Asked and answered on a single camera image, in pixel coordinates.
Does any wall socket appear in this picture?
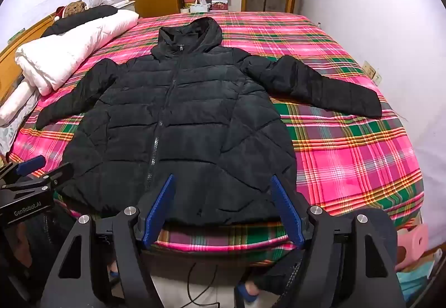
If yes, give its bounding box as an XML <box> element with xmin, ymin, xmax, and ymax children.
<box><xmin>364</xmin><ymin>60</ymin><xmax>382</xmax><ymax>85</ymax></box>

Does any pink green plaid bed sheet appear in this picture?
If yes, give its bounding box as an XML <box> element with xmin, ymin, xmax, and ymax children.
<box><xmin>7</xmin><ymin>11</ymin><xmax>424</xmax><ymax>267</ymax></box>

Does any white basket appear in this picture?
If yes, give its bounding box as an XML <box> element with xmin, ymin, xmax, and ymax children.
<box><xmin>189</xmin><ymin>0</ymin><xmax>211</xmax><ymax>13</ymax></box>

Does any wooden headboard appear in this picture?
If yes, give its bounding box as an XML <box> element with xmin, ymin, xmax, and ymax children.
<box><xmin>0</xmin><ymin>13</ymin><xmax>58</xmax><ymax>103</ymax></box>

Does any black hooded puffer jacket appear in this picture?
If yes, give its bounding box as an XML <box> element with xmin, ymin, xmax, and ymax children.
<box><xmin>35</xmin><ymin>17</ymin><xmax>383</xmax><ymax>227</ymax></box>

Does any black pillow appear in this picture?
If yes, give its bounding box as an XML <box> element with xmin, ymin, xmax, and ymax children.
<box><xmin>42</xmin><ymin>4</ymin><xmax>121</xmax><ymax>37</ymax></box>

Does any brown teddy bear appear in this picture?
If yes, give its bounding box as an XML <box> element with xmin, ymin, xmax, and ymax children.
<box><xmin>64</xmin><ymin>1</ymin><xmax>88</xmax><ymax>17</ymax></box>

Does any white rolled bolster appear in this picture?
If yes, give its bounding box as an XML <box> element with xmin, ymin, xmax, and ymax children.
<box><xmin>0</xmin><ymin>80</ymin><xmax>40</xmax><ymax>127</ymax></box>

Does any teal bag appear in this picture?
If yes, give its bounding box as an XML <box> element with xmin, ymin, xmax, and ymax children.
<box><xmin>397</xmin><ymin>249</ymin><xmax>436</xmax><ymax>295</ymax></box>

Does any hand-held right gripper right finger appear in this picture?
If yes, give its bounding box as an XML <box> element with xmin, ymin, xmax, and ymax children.
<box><xmin>270</xmin><ymin>175</ymin><xmax>406</xmax><ymax>308</ymax></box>

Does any pink plastic stool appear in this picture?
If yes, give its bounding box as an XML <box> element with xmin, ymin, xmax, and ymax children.
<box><xmin>395</xmin><ymin>222</ymin><xmax>429</xmax><ymax>272</ymax></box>

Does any white folded duvet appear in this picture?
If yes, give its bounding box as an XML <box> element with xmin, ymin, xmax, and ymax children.
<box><xmin>14</xmin><ymin>9</ymin><xmax>140</xmax><ymax>97</ymax></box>

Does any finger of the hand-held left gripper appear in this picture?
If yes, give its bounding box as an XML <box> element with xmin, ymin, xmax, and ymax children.
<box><xmin>0</xmin><ymin>155</ymin><xmax>46</xmax><ymax>187</ymax></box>
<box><xmin>19</xmin><ymin>162</ymin><xmax>74</xmax><ymax>196</ymax></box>

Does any black cable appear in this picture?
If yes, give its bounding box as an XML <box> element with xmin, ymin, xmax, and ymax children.
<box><xmin>186</xmin><ymin>261</ymin><xmax>220</xmax><ymax>308</ymax></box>

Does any person's leg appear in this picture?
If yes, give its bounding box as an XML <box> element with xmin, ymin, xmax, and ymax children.
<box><xmin>251</xmin><ymin>252</ymin><xmax>307</xmax><ymax>296</ymax></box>

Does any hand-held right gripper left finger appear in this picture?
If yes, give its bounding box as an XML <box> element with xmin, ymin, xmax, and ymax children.
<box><xmin>41</xmin><ymin>174</ymin><xmax>176</xmax><ymax>308</ymax></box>

